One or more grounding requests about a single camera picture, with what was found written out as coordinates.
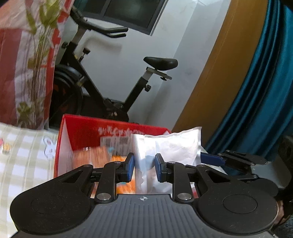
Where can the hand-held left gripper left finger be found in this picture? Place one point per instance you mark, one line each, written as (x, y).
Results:
(130, 166)

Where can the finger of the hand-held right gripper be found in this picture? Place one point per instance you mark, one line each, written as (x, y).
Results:
(212, 159)

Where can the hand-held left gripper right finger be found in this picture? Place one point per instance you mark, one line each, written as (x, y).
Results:
(158, 167)

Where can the white plastic packet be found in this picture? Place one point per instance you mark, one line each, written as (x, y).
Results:
(174, 146)

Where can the red cardboard box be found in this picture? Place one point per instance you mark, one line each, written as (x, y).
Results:
(77, 130)

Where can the person's right hand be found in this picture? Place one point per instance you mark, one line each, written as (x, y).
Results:
(281, 212)

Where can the wooden door panel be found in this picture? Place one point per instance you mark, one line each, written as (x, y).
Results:
(217, 80)

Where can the teal curtain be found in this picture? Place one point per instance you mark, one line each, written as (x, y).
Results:
(263, 80)

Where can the black exercise bike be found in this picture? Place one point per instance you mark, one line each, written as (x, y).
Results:
(68, 91)

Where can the green checkered tablecloth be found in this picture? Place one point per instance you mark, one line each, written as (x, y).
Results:
(23, 160)

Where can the dark framed window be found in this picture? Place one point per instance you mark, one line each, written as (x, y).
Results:
(128, 11)

